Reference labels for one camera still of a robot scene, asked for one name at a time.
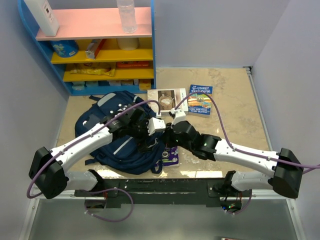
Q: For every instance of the aluminium rail frame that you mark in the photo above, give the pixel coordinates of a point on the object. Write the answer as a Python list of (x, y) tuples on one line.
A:
[(122, 131)]

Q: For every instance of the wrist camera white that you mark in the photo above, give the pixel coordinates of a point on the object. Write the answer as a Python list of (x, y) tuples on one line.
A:
[(156, 125), (177, 115)]

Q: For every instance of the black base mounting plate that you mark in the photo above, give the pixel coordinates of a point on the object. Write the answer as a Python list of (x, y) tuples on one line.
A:
[(170, 191)]

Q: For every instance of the blue snack canister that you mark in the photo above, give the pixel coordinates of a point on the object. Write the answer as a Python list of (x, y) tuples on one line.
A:
[(65, 48)]

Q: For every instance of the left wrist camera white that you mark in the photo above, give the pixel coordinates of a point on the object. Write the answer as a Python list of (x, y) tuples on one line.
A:
[(156, 125)]

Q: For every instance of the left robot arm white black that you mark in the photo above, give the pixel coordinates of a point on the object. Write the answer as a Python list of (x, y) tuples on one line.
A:
[(50, 169)]

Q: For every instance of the red flat box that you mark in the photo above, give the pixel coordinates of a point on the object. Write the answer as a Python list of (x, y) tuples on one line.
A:
[(132, 64)]

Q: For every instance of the blue shelf unit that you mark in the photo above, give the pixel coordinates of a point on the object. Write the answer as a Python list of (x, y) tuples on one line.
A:
[(87, 24)]

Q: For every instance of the white coffee photo book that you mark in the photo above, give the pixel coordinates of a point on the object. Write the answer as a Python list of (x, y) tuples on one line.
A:
[(167, 98)]

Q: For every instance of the white cylindrical jar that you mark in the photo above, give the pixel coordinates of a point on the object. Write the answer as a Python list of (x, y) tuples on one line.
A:
[(128, 44)]

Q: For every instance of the navy blue student backpack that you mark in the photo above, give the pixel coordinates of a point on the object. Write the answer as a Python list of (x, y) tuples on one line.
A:
[(127, 154)]

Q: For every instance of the clear plastic water bottle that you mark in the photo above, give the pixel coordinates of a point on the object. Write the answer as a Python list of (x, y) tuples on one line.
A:
[(126, 10)]

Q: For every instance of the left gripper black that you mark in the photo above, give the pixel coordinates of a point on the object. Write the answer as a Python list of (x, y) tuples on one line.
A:
[(144, 122)]

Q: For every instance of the purple paperback book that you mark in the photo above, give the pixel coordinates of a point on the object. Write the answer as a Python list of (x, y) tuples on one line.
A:
[(170, 157)]

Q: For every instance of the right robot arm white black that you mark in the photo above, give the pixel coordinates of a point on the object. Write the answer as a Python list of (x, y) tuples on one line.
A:
[(271, 170)]

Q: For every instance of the orange white carton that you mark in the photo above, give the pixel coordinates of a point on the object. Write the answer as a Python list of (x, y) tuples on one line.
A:
[(94, 48)]

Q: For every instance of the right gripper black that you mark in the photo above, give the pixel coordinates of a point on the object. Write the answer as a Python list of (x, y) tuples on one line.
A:
[(168, 131)]

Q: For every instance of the blue treehouse book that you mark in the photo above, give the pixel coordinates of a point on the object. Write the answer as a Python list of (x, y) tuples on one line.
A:
[(200, 104)]

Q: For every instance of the yellow snack packet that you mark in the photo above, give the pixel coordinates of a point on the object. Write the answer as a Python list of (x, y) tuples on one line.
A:
[(93, 68)]

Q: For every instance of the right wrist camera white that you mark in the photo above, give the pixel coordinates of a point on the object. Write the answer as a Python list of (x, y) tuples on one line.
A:
[(177, 115)]

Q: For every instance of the white rectangular device box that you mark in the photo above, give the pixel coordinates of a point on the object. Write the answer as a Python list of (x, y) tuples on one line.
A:
[(44, 16)]

